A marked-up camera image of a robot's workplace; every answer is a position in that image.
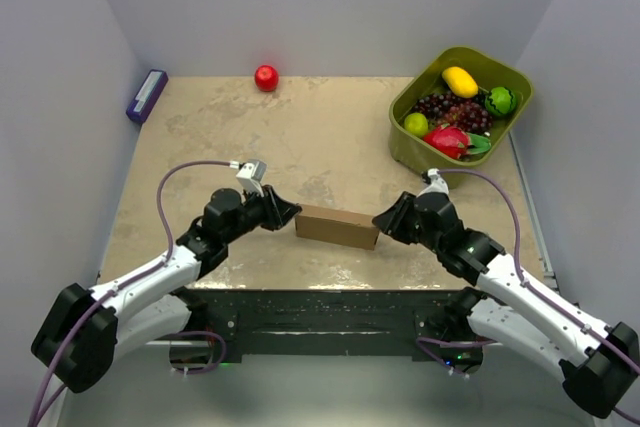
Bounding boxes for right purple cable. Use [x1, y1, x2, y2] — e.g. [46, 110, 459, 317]
[429, 168, 640, 426]

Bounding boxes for red apple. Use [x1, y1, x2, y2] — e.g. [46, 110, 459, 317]
[254, 64, 279, 92]

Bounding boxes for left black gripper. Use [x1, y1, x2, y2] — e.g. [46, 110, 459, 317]
[225, 186, 301, 246]

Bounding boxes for dark purple grapes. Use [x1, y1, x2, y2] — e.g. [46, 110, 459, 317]
[411, 91, 493, 135]

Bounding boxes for purple cable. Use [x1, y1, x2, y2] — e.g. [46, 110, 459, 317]
[27, 160, 246, 427]
[429, 168, 640, 426]

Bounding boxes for purple rectangular box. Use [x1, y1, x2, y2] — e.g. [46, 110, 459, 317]
[126, 69, 169, 125]

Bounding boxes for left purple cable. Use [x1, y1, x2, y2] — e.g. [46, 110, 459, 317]
[27, 160, 246, 427]

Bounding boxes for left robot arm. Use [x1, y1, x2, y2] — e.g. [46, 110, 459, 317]
[31, 185, 302, 393]

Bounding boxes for yellow mango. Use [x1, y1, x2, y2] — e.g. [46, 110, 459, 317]
[441, 66, 479, 98]

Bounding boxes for olive green plastic bin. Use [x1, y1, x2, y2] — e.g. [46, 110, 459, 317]
[388, 46, 534, 173]

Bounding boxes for brown cardboard box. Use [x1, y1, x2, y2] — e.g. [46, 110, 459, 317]
[295, 204, 379, 251]

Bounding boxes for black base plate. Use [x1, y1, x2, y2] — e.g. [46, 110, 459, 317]
[149, 286, 501, 366]

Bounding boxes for small green watermelon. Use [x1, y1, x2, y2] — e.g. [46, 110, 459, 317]
[484, 86, 517, 118]

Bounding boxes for green lime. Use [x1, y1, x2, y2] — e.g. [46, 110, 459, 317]
[403, 112, 429, 138]

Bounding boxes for red dragon fruit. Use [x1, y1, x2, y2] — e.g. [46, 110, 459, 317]
[423, 124, 492, 160]

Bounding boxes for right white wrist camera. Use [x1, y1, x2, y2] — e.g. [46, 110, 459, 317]
[419, 168, 449, 195]

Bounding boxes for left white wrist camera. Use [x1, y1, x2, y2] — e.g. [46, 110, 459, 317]
[236, 159, 267, 197]

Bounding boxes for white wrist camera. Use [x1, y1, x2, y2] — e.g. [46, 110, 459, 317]
[236, 159, 267, 197]
[419, 168, 449, 195]

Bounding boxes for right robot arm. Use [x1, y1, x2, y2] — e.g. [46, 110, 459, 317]
[373, 192, 639, 419]

